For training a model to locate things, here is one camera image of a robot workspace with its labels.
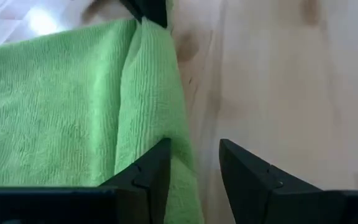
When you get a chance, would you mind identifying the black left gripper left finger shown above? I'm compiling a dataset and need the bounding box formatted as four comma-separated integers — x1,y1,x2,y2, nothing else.
0,138,173,224

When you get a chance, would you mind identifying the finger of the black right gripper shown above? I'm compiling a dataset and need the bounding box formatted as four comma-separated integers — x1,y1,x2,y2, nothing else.
119,0,144,24
142,0,169,29

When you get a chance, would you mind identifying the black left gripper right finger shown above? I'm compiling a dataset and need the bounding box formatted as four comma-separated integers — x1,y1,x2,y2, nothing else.
218,138,358,224

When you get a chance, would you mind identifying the green microfiber towel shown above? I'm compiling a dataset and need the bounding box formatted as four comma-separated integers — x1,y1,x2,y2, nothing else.
0,17,204,224

